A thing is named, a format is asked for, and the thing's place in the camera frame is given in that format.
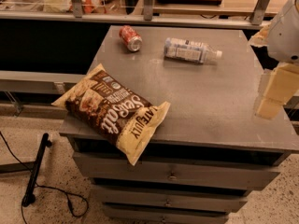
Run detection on grey metal railing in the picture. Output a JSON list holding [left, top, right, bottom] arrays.
[[0, 0, 270, 30]]

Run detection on clear plastic water bottle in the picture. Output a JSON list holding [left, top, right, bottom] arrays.
[[164, 37, 222, 63]]

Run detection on bottom grey drawer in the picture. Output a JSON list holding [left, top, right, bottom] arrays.
[[104, 203, 228, 224]]

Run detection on red coke can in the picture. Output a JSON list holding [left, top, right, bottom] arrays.
[[119, 25, 142, 52]]

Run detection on brown sea salt chip bag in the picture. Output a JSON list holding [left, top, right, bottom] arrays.
[[52, 64, 170, 164]]

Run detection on grey drawer cabinet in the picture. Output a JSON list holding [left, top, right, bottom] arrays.
[[58, 24, 299, 224]]

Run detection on black stand leg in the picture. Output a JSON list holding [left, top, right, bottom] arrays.
[[21, 133, 52, 207]]

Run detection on black floor cable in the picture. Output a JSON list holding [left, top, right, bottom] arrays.
[[0, 131, 90, 224]]

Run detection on top grey drawer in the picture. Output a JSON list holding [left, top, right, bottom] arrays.
[[73, 152, 279, 190]]

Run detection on grey drawer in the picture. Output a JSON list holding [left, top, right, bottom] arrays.
[[73, 152, 279, 190], [92, 185, 247, 213], [104, 203, 228, 224]]

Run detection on middle grey drawer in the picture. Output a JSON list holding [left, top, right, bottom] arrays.
[[92, 185, 247, 213]]

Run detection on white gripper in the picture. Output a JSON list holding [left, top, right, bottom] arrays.
[[249, 0, 299, 119]]

